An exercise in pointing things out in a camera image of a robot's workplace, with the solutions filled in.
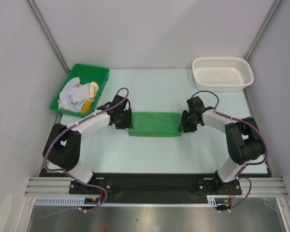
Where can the yellow towel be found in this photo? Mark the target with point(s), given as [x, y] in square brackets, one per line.
[94, 88]

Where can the white towel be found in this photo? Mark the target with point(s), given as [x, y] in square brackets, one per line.
[74, 95]

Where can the green towel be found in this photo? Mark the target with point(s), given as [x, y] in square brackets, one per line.
[155, 124]

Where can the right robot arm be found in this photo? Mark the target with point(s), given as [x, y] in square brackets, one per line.
[245, 144]

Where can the white perforated basket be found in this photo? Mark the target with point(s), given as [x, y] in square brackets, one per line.
[222, 73]

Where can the green plastic bin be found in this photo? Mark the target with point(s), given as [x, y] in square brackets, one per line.
[87, 74]

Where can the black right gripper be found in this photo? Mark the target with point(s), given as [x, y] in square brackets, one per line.
[185, 123]

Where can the aluminium frame rail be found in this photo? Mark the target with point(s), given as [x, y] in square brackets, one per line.
[256, 187]

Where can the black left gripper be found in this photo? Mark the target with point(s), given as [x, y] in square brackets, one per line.
[128, 123]

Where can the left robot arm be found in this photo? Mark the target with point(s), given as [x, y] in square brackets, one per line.
[62, 152]

